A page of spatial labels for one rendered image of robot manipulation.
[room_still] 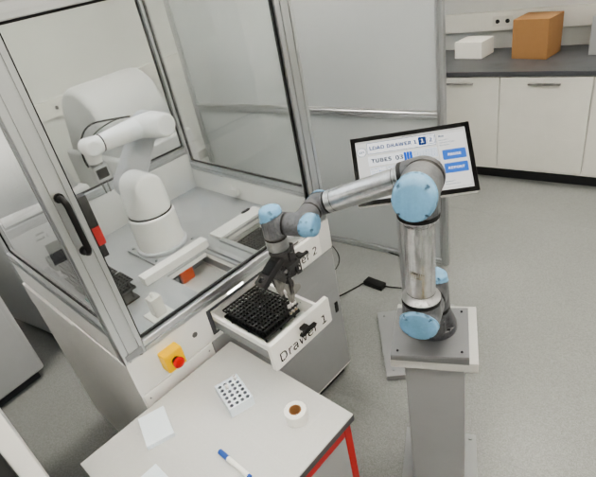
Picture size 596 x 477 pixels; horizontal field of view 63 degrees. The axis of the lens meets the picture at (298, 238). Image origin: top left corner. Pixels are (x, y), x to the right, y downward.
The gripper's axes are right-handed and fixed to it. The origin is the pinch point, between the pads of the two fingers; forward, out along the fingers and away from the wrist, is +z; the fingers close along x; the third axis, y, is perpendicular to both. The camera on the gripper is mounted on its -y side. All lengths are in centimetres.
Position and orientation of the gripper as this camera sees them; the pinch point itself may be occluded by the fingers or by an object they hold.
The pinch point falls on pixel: (286, 299)
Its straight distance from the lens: 171.0
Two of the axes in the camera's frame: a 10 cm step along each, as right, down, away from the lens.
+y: 6.6, -4.9, 5.7
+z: 1.9, 8.4, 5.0
